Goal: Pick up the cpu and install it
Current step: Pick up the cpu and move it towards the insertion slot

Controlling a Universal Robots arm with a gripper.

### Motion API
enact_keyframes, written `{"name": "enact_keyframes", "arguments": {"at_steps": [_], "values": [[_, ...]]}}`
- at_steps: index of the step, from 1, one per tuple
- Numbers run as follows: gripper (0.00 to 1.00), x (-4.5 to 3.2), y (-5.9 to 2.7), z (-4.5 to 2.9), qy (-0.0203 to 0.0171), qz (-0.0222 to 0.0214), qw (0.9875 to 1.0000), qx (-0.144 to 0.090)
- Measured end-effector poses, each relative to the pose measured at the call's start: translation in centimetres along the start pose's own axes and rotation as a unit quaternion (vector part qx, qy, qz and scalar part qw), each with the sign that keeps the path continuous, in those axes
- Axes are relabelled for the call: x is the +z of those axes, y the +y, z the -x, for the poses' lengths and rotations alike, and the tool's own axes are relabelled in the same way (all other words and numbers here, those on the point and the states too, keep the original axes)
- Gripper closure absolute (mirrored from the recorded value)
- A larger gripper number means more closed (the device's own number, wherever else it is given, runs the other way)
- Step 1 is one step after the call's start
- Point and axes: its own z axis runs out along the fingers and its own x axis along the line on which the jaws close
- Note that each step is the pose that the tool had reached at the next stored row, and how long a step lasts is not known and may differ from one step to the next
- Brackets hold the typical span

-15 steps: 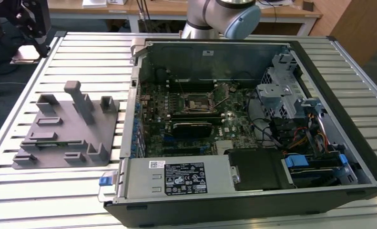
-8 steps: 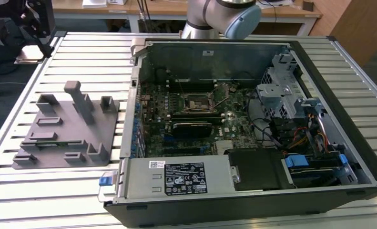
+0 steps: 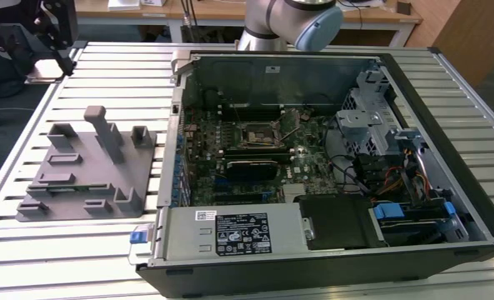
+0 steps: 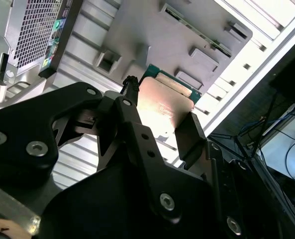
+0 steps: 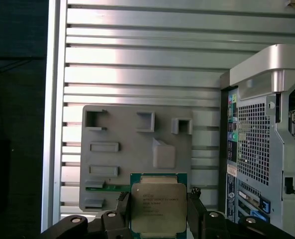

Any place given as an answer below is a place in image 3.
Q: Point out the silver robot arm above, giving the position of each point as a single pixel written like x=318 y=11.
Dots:
x=263 y=18

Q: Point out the blue case latch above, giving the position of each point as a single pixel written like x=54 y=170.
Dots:
x=139 y=236

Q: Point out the grey plastic parts rack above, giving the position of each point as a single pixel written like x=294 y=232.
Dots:
x=88 y=175

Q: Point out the small black box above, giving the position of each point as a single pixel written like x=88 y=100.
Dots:
x=404 y=7

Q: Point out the white box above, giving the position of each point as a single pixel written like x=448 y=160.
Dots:
x=124 y=4
x=152 y=2

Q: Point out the blue disk carrier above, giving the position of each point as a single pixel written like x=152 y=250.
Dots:
x=388 y=212

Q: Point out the silver hinged support bar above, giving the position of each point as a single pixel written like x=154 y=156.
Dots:
x=424 y=162

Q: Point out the black plastic shroud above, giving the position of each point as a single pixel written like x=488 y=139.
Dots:
x=339 y=222

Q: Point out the green motherboard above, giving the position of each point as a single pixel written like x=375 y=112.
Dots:
x=314 y=175

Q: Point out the wooden desk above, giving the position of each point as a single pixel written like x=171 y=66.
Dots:
x=376 y=15

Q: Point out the silver metal drive cage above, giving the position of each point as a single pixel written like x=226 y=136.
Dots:
x=357 y=120

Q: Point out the black expansion slot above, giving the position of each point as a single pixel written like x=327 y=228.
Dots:
x=247 y=198

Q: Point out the black RAM slot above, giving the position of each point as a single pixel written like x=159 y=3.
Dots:
x=251 y=114
x=258 y=150
x=251 y=110
x=258 y=159
x=251 y=118
x=258 y=153
x=251 y=107
x=258 y=156

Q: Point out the silver power supply unit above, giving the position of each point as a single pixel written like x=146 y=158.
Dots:
x=180 y=231

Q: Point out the small blue bay clip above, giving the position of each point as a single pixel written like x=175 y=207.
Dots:
x=449 y=208

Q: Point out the black PC case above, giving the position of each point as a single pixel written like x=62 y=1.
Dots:
x=272 y=281

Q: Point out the CPU socket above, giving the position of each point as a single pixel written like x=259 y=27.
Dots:
x=258 y=132

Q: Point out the green RAM stick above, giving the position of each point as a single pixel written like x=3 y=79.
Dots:
x=78 y=188

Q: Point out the black mesh waste bin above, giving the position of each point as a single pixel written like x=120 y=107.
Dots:
x=5 y=87

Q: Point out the wooden cabinet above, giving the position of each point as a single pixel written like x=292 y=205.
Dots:
x=472 y=37

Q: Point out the silver chipset heatsink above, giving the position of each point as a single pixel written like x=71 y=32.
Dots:
x=295 y=191

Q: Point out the silver coin cell battery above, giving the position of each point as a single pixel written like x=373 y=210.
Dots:
x=304 y=115

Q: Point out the small black graphics card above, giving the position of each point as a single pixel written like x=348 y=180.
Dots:
x=251 y=172

